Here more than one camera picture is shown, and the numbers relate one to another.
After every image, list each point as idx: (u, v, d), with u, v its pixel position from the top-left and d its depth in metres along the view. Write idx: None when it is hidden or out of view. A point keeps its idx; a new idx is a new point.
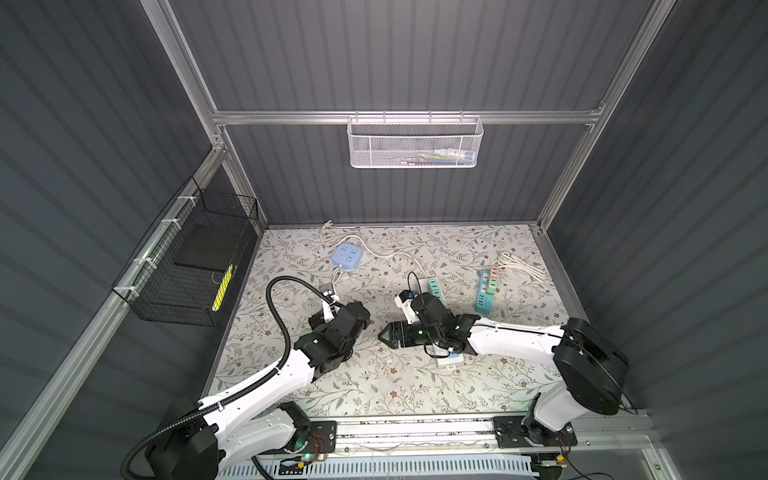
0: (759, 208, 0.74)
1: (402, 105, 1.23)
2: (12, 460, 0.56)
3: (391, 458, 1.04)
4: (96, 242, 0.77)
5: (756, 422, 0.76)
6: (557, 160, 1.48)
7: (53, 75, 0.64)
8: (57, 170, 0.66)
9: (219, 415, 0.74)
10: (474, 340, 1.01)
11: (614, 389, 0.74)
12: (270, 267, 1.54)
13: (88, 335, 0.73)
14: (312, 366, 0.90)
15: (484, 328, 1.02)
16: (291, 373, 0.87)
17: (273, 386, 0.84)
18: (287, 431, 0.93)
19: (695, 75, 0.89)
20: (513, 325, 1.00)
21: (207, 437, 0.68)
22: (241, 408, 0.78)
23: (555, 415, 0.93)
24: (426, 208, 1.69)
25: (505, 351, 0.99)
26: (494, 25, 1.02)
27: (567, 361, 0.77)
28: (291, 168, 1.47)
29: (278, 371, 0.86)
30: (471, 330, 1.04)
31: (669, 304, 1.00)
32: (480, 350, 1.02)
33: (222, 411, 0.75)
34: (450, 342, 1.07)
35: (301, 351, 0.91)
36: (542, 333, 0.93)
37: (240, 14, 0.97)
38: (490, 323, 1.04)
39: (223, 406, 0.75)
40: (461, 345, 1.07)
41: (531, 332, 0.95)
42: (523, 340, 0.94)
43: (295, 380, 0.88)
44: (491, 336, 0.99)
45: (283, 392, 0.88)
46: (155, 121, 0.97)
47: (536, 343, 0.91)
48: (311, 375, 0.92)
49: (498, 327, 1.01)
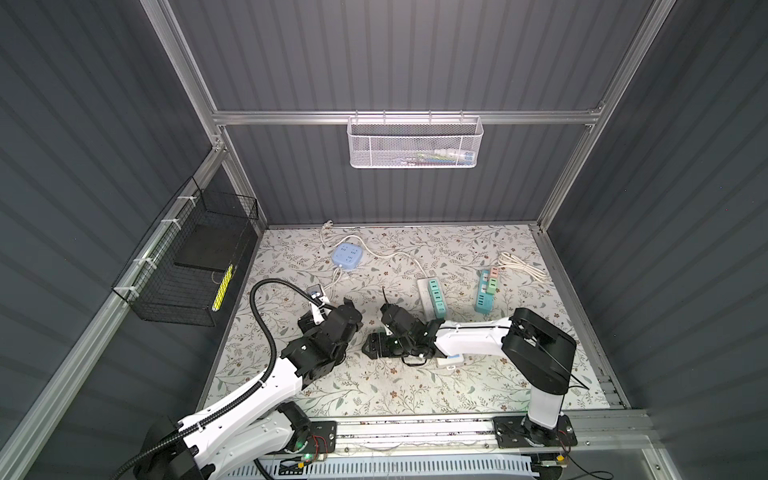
0: (759, 209, 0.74)
1: (402, 105, 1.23)
2: (11, 461, 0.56)
3: (391, 459, 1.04)
4: (96, 242, 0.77)
5: (756, 423, 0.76)
6: (557, 160, 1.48)
7: (52, 75, 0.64)
8: (58, 170, 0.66)
9: (199, 437, 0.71)
10: (440, 342, 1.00)
11: (562, 370, 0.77)
12: (270, 267, 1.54)
13: (87, 336, 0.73)
14: (296, 374, 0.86)
15: (447, 330, 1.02)
16: (275, 386, 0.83)
17: (257, 399, 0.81)
18: (285, 436, 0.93)
19: (695, 75, 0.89)
20: (472, 325, 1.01)
21: (186, 460, 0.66)
22: (222, 427, 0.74)
23: (542, 411, 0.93)
24: (426, 208, 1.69)
25: (467, 350, 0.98)
26: (494, 25, 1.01)
27: (514, 349, 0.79)
28: (291, 168, 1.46)
29: (262, 385, 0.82)
30: (439, 331, 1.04)
31: (669, 304, 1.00)
32: (447, 351, 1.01)
33: (202, 431, 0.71)
34: (421, 348, 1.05)
35: (289, 359, 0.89)
36: (494, 326, 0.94)
37: (240, 13, 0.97)
38: (453, 325, 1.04)
39: (204, 427, 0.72)
40: (432, 350, 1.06)
41: (484, 328, 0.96)
42: (478, 336, 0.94)
43: (281, 393, 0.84)
44: (453, 337, 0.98)
45: (270, 405, 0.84)
46: (155, 121, 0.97)
47: (490, 336, 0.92)
48: (298, 384, 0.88)
49: (459, 327, 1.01)
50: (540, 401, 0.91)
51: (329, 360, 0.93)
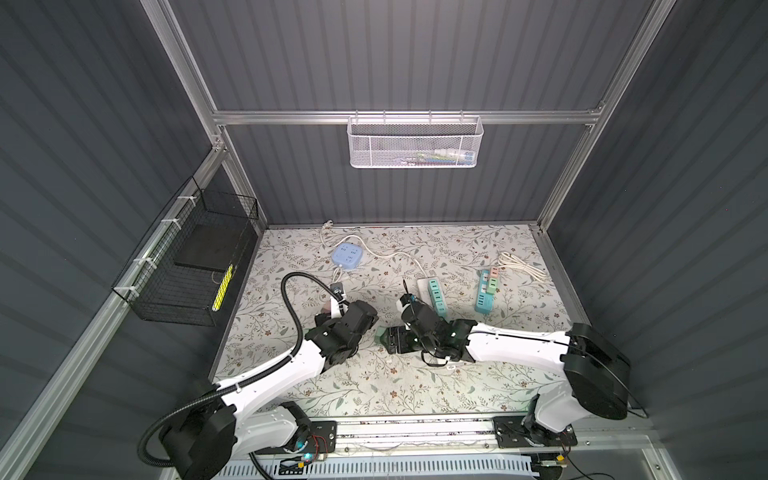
0: (758, 209, 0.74)
1: (402, 105, 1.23)
2: (11, 461, 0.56)
3: (391, 458, 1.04)
4: (96, 242, 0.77)
5: (756, 423, 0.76)
6: (557, 160, 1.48)
7: (53, 75, 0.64)
8: (58, 169, 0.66)
9: (237, 397, 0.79)
10: (474, 347, 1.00)
11: (622, 395, 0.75)
12: (270, 267, 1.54)
13: (88, 335, 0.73)
14: (321, 355, 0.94)
15: (484, 334, 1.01)
16: (302, 362, 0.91)
17: (288, 371, 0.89)
18: (290, 429, 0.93)
19: (695, 75, 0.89)
20: (514, 332, 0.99)
21: (225, 416, 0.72)
22: (257, 391, 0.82)
23: (554, 416, 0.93)
24: (426, 208, 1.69)
25: (506, 358, 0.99)
26: (495, 25, 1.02)
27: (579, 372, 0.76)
28: (291, 167, 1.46)
29: (291, 359, 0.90)
30: (469, 337, 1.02)
31: (669, 304, 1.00)
32: (479, 357, 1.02)
33: (239, 392, 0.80)
34: (446, 350, 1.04)
35: (313, 342, 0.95)
36: (546, 340, 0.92)
37: (240, 13, 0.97)
38: (490, 329, 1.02)
39: (240, 389, 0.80)
40: (459, 352, 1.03)
41: (535, 340, 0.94)
42: (528, 349, 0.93)
43: (307, 369, 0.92)
44: (492, 344, 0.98)
45: (295, 379, 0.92)
46: (155, 121, 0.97)
47: (543, 353, 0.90)
48: (320, 365, 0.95)
49: (499, 334, 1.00)
50: (557, 409, 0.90)
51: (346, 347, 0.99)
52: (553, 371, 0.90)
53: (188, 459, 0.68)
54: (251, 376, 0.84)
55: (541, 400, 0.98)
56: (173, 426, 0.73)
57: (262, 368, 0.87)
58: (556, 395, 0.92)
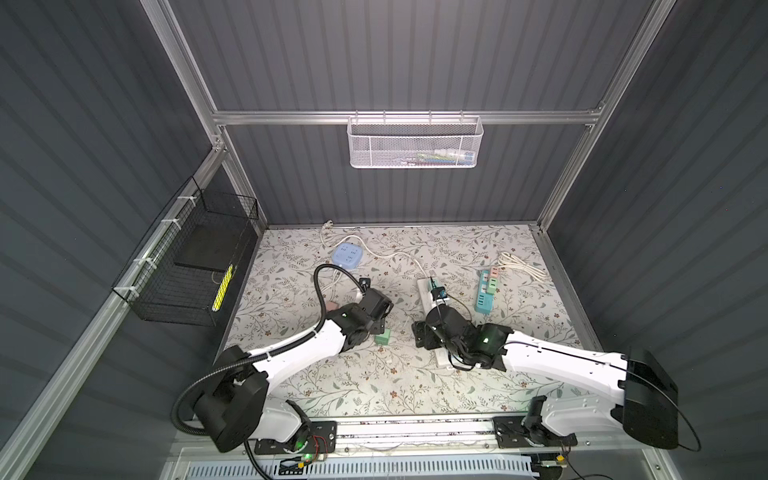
0: (759, 208, 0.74)
1: (402, 105, 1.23)
2: (11, 461, 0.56)
3: (391, 458, 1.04)
4: (96, 243, 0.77)
5: (757, 423, 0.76)
6: (557, 160, 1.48)
7: (53, 75, 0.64)
8: (57, 170, 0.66)
9: (268, 365, 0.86)
10: (511, 357, 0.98)
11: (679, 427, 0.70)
12: (270, 267, 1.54)
13: (88, 335, 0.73)
14: (342, 334, 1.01)
15: (524, 345, 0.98)
16: (325, 339, 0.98)
17: (312, 346, 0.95)
18: (299, 423, 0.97)
19: (695, 75, 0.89)
20: (561, 347, 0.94)
21: (258, 382, 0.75)
22: (286, 361, 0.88)
23: (569, 424, 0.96)
24: (426, 208, 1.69)
25: (549, 373, 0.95)
26: (495, 25, 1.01)
27: (643, 401, 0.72)
28: (291, 168, 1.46)
29: (316, 334, 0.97)
30: (507, 346, 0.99)
31: (670, 304, 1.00)
32: (514, 367, 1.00)
33: (269, 361, 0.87)
34: (476, 356, 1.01)
35: (333, 321, 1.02)
36: (600, 363, 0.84)
37: (240, 14, 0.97)
38: (531, 340, 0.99)
39: (271, 358, 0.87)
40: (490, 360, 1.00)
41: (587, 360, 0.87)
42: (579, 369, 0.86)
43: (329, 345, 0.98)
44: (533, 357, 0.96)
45: (318, 355, 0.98)
46: (155, 121, 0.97)
47: (595, 374, 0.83)
48: (338, 348, 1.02)
49: (541, 347, 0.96)
50: (575, 418, 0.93)
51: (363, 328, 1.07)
52: (606, 396, 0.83)
53: (219, 424, 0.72)
54: (280, 347, 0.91)
55: (556, 404, 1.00)
56: (205, 392, 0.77)
57: (289, 341, 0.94)
58: (579, 406, 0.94)
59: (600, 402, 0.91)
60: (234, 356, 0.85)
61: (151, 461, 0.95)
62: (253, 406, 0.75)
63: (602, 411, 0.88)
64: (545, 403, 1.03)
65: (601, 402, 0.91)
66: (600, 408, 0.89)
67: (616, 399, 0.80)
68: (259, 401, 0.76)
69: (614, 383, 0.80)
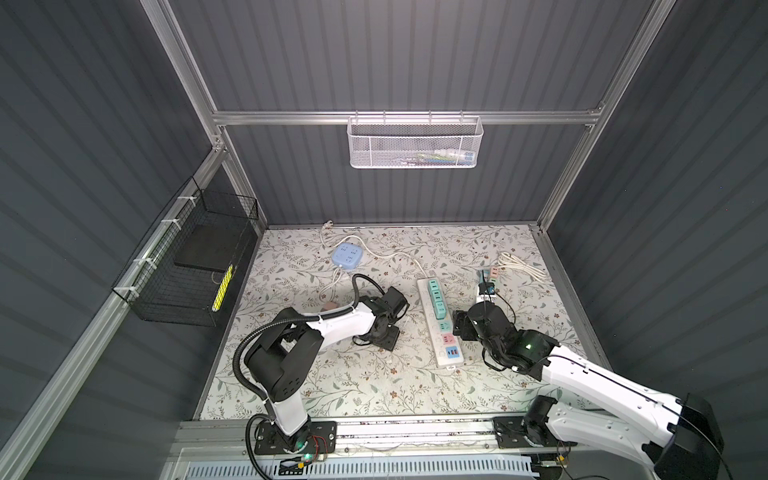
0: (759, 208, 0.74)
1: (402, 105, 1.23)
2: (11, 460, 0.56)
3: (391, 458, 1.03)
4: (95, 243, 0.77)
5: (756, 423, 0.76)
6: (557, 160, 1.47)
7: (53, 75, 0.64)
8: (57, 169, 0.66)
9: (320, 325, 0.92)
10: (554, 368, 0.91)
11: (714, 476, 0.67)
12: (270, 267, 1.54)
13: (89, 334, 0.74)
14: (373, 314, 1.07)
15: (571, 362, 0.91)
16: (360, 315, 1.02)
17: (352, 317, 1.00)
18: (303, 420, 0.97)
19: (696, 75, 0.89)
20: (610, 373, 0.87)
21: (312, 340, 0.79)
22: (334, 325, 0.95)
23: (578, 436, 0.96)
24: (426, 209, 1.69)
25: (588, 395, 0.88)
26: (495, 24, 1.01)
27: (692, 449, 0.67)
28: (291, 168, 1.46)
29: (354, 308, 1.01)
30: (549, 358, 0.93)
31: (670, 304, 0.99)
32: (549, 378, 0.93)
33: (321, 322, 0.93)
34: (514, 359, 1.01)
35: (365, 304, 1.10)
36: (651, 401, 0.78)
37: (240, 14, 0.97)
38: (578, 358, 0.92)
39: (322, 319, 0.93)
40: (528, 365, 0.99)
41: (636, 393, 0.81)
42: (625, 400, 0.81)
43: (363, 322, 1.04)
44: (577, 376, 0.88)
45: (358, 327, 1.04)
46: (155, 121, 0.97)
47: (643, 410, 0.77)
48: (369, 326, 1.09)
49: (589, 368, 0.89)
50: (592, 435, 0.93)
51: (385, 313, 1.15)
52: (649, 434, 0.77)
53: (276, 374, 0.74)
54: (327, 314, 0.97)
55: (572, 412, 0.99)
56: (262, 347, 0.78)
57: (333, 309, 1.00)
58: (602, 427, 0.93)
59: (630, 431, 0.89)
60: (289, 314, 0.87)
61: (150, 461, 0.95)
62: (308, 358, 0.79)
63: (631, 442, 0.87)
64: (558, 406, 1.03)
65: (630, 432, 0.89)
66: (629, 438, 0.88)
67: (659, 439, 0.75)
68: (313, 355, 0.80)
69: (664, 423, 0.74)
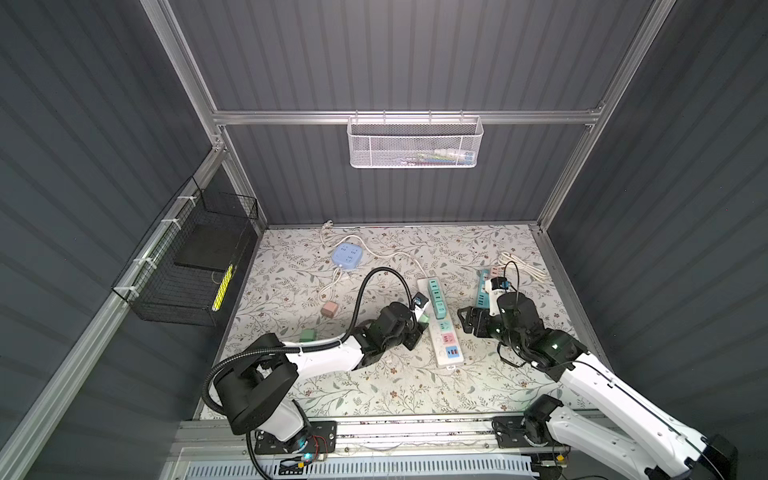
0: (759, 208, 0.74)
1: (402, 105, 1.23)
2: (11, 461, 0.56)
3: (391, 458, 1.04)
4: (96, 242, 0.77)
5: (756, 423, 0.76)
6: (557, 160, 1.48)
7: (53, 76, 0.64)
8: (57, 169, 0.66)
9: (297, 359, 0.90)
10: (576, 375, 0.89)
11: None
12: (270, 267, 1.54)
13: (89, 335, 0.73)
14: (361, 352, 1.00)
15: (597, 373, 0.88)
16: (347, 351, 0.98)
17: (334, 353, 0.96)
18: (300, 426, 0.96)
19: (696, 75, 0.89)
20: (635, 393, 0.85)
21: (290, 371, 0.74)
22: (312, 360, 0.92)
23: (577, 441, 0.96)
24: (426, 208, 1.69)
25: (601, 406, 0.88)
26: (495, 25, 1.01)
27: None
28: (291, 168, 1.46)
29: (340, 344, 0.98)
30: (574, 362, 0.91)
31: (670, 304, 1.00)
32: (567, 379, 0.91)
33: (299, 356, 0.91)
34: (535, 355, 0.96)
35: (355, 338, 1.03)
36: (674, 431, 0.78)
37: (240, 14, 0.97)
38: (605, 370, 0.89)
39: (301, 353, 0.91)
40: (550, 365, 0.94)
41: (659, 420, 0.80)
42: (647, 423, 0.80)
43: (349, 359, 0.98)
44: (601, 388, 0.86)
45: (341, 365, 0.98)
46: (155, 120, 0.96)
47: (663, 438, 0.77)
48: (354, 364, 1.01)
49: (614, 382, 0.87)
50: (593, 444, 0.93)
51: (379, 351, 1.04)
52: (659, 460, 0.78)
53: (240, 405, 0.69)
54: (311, 345, 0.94)
55: (575, 418, 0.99)
56: (233, 371, 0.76)
57: (318, 341, 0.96)
58: (606, 440, 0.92)
59: (637, 452, 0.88)
60: (270, 343, 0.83)
61: (150, 461, 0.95)
62: (279, 395, 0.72)
63: (634, 463, 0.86)
64: (562, 409, 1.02)
65: (637, 453, 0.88)
66: (633, 458, 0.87)
67: (668, 468, 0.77)
68: (284, 391, 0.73)
69: (682, 455, 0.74)
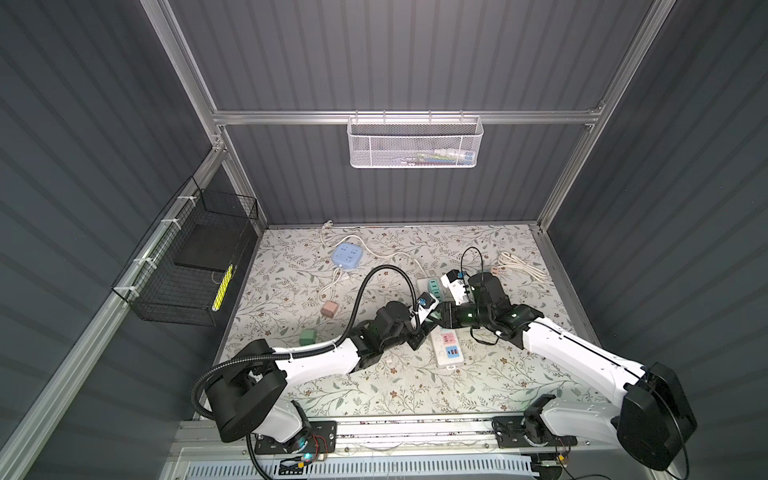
0: (759, 208, 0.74)
1: (402, 105, 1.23)
2: (11, 461, 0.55)
3: (391, 458, 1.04)
4: (95, 242, 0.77)
5: (756, 422, 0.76)
6: (557, 160, 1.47)
7: (53, 75, 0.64)
8: (57, 170, 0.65)
9: (288, 366, 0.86)
10: (531, 334, 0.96)
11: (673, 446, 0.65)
12: (270, 267, 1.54)
13: (88, 334, 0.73)
14: (358, 355, 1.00)
15: (547, 329, 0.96)
16: (342, 355, 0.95)
17: (329, 358, 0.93)
18: (298, 427, 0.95)
19: (695, 75, 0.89)
20: (584, 342, 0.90)
21: (277, 379, 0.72)
22: (304, 366, 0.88)
23: (562, 424, 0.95)
24: (426, 208, 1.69)
25: (560, 361, 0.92)
26: (495, 24, 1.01)
27: (643, 407, 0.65)
28: (291, 168, 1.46)
29: (334, 348, 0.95)
30: (530, 324, 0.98)
31: (670, 303, 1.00)
32: (530, 346, 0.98)
33: (290, 362, 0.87)
34: (499, 325, 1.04)
35: (352, 341, 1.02)
36: (617, 364, 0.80)
37: (240, 13, 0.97)
38: (557, 328, 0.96)
39: (292, 359, 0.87)
40: (512, 334, 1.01)
41: (604, 358, 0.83)
42: (591, 363, 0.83)
43: (344, 362, 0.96)
44: (552, 342, 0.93)
45: (336, 368, 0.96)
46: (155, 120, 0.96)
47: (605, 371, 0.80)
48: (351, 367, 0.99)
49: (564, 335, 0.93)
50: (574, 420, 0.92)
51: (377, 352, 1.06)
52: (609, 396, 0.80)
53: (229, 413, 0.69)
54: (303, 350, 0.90)
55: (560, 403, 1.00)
56: (223, 377, 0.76)
57: (312, 346, 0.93)
58: (582, 409, 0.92)
59: (607, 409, 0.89)
60: (259, 349, 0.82)
61: (150, 461, 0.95)
62: (267, 402, 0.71)
63: (605, 417, 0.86)
64: (552, 401, 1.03)
65: (607, 410, 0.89)
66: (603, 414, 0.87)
67: (618, 403, 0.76)
68: (272, 398, 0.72)
69: (621, 383, 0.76)
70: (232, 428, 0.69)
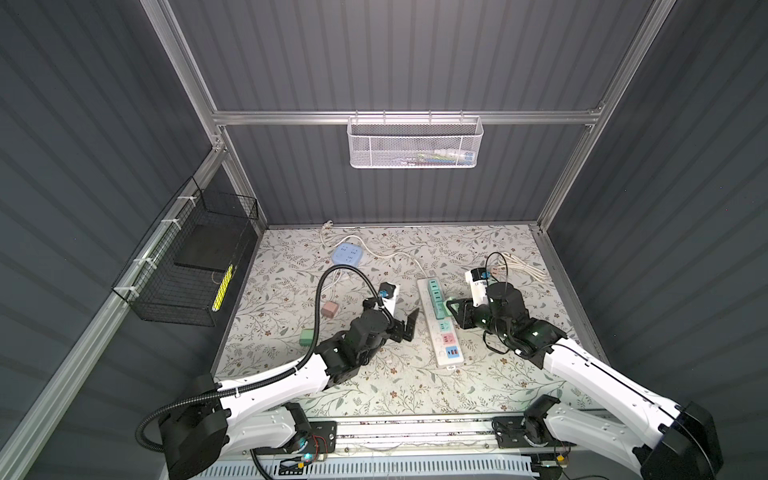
0: (759, 209, 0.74)
1: (402, 105, 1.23)
2: (11, 461, 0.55)
3: (391, 458, 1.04)
4: (95, 242, 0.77)
5: (756, 422, 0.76)
6: (558, 160, 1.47)
7: (53, 76, 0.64)
8: (57, 170, 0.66)
9: (234, 402, 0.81)
10: (556, 357, 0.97)
11: None
12: (270, 267, 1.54)
13: (88, 335, 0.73)
14: (327, 373, 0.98)
15: (574, 355, 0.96)
16: (306, 377, 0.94)
17: (289, 383, 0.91)
18: (288, 431, 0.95)
19: (695, 75, 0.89)
20: (613, 371, 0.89)
21: (219, 420, 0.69)
22: (254, 399, 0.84)
23: (569, 433, 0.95)
24: (426, 208, 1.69)
25: (586, 388, 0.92)
26: (495, 24, 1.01)
27: (678, 451, 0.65)
28: (291, 168, 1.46)
29: (295, 372, 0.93)
30: (553, 346, 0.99)
31: (670, 304, 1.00)
32: (553, 367, 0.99)
33: (238, 397, 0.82)
34: (519, 343, 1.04)
35: (321, 358, 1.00)
36: (649, 400, 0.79)
37: (240, 13, 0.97)
38: (584, 353, 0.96)
39: (240, 393, 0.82)
40: (532, 351, 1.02)
41: (635, 393, 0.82)
42: (622, 396, 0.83)
43: (309, 384, 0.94)
44: (579, 368, 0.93)
45: (297, 392, 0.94)
46: (155, 120, 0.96)
47: (637, 408, 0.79)
48: (321, 384, 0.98)
49: (591, 362, 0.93)
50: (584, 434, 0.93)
51: (353, 367, 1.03)
52: (639, 434, 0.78)
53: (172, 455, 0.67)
54: (252, 382, 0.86)
55: (570, 412, 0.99)
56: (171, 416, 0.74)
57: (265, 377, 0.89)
58: (596, 427, 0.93)
59: (625, 433, 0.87)
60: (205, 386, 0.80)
61: (150, 461, 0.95)
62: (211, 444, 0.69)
63: (623, 444, 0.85)
64: (558, 406, 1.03)
65: (625, 435, 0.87)
66: (622, 440, 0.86)
67: (650, 442, 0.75)
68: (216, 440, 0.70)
69: (655, 423, 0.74)
70: (179, 468, 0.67)
